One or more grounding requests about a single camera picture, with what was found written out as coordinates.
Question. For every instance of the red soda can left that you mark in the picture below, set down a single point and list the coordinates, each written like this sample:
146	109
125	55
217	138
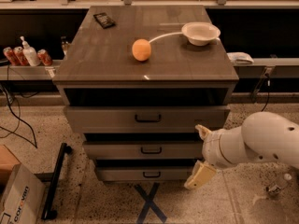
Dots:
10	55

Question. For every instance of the clear plastic bottle on floor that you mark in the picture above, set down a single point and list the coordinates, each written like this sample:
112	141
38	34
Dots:
279	184

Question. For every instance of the red soda can middle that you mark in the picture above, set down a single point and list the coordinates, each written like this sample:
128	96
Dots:
18	51

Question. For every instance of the white pump bottle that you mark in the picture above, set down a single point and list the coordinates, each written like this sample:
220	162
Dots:
30	53

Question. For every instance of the grey drawer cabinet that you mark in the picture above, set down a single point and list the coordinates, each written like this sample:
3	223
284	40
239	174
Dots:
99	70

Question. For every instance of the red soda can right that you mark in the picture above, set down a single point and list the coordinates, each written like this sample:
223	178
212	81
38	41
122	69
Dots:
44	57

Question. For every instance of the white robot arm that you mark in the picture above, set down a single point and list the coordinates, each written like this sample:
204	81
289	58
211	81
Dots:
262	137

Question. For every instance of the red soda can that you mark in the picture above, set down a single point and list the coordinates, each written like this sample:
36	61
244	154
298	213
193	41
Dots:
18	51
44	57
10	55

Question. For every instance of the black snack packet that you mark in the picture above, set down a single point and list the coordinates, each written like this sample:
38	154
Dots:
104	20

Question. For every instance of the white bowl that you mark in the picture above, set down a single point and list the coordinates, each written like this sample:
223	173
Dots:
200	33

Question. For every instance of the blue tape cross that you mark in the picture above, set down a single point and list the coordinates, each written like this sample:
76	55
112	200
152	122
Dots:
149	204

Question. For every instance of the white folded cloth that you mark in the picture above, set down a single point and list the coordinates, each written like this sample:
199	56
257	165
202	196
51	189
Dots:
240	58

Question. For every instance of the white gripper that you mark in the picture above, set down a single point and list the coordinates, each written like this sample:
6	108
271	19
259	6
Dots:
213	148

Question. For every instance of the small dark bottle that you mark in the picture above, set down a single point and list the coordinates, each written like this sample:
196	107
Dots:
64	44

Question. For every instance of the orange fruit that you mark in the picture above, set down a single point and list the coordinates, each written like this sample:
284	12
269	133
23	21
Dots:
141	50

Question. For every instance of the cardboard box with logo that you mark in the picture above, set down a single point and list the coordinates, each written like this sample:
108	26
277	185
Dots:
21	191

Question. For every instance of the black metal bar stand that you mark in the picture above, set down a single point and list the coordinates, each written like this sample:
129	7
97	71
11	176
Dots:
48	213

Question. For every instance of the grey drawer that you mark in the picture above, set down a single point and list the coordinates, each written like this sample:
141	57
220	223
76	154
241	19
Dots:
142	174
144	119
143	150

